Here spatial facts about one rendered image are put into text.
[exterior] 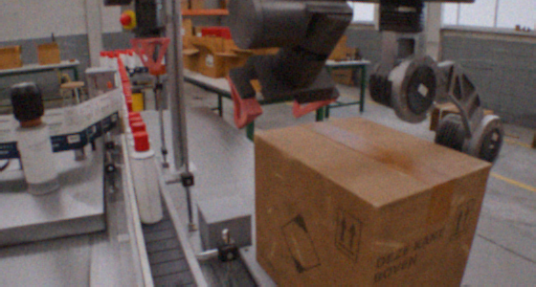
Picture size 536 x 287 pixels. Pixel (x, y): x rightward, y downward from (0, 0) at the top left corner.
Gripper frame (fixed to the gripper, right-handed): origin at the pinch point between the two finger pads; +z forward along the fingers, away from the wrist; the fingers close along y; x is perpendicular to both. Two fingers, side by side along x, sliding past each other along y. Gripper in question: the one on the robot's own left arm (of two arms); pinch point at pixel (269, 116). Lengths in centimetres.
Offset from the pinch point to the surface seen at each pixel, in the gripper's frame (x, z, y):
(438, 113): -90, 201, -380
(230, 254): 12.9, 17.2, 7.0
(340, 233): 18.9, -0.1, -0.9
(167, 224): -2.8, 40.0, 9.8
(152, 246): 2.4, 35.7, 15.1
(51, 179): -30, 57, 33
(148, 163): -13.2, 29.5, 11.5
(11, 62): -450, 403, 95
